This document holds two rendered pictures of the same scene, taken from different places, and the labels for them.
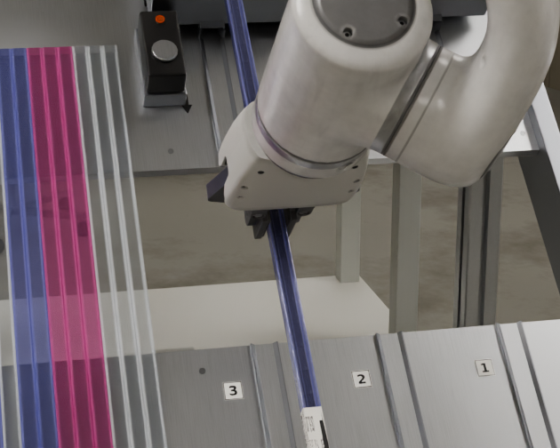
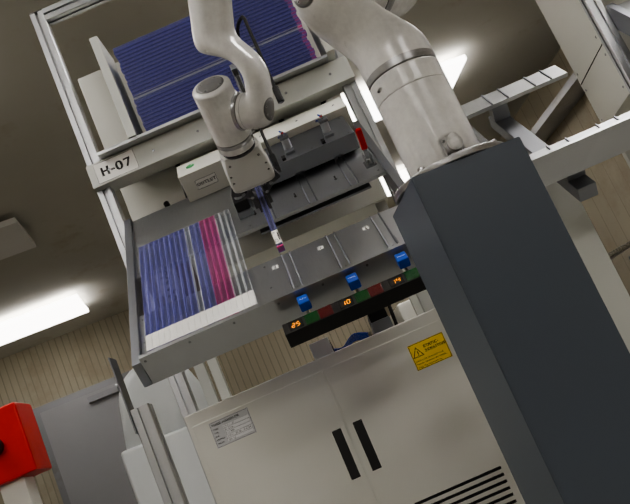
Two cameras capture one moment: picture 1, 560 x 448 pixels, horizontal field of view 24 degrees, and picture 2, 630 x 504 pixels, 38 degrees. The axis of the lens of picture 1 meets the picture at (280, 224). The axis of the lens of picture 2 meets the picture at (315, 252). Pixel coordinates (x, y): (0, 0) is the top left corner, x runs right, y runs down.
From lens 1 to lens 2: 138 cm
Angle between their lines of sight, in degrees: 32
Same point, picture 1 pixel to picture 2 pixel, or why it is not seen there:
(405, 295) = (424, 299)
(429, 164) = (248, 119)
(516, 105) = (257, 88)
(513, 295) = not seen: outside the picture
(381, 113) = (228, 111)
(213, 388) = (268, 269)
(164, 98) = (244, 212)
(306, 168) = (232, 151)
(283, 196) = (246, 177)
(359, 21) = (208, 88)
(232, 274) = not seen: hidden behind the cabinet
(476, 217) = not seen: hidden behind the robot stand
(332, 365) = (310, 248)
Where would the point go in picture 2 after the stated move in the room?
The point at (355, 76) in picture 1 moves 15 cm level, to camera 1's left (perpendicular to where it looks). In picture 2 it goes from (211, 100) to (148, 134)
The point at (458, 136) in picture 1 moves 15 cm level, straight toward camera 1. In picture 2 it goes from (248, 105) to (210, 88)
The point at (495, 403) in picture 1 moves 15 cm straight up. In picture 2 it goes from (370, 234) to (343, 174)
